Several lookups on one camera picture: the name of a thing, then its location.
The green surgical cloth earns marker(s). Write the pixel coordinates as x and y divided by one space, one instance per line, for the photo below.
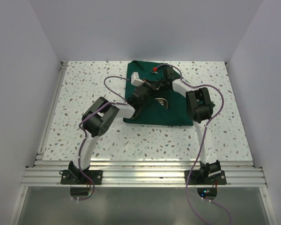
153 113

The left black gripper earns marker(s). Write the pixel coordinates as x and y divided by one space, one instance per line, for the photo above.
149 84

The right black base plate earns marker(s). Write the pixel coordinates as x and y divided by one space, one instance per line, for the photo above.
197 179

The aluminium front rail frame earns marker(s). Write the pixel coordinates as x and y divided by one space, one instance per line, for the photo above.
143 173

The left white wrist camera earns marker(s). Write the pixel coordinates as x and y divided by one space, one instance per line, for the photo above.
135 79

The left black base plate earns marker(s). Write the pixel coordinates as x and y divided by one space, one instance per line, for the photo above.
92 177

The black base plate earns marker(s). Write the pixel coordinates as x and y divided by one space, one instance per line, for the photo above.
197 179
92 177

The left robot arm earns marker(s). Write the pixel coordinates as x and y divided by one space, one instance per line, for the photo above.
98 118

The aluminium left side rail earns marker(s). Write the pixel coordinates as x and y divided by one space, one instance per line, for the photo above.
50 116

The stainless steel tray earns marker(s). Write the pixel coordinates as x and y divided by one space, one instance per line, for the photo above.
162 102

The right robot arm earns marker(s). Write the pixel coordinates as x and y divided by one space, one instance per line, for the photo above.
200 110

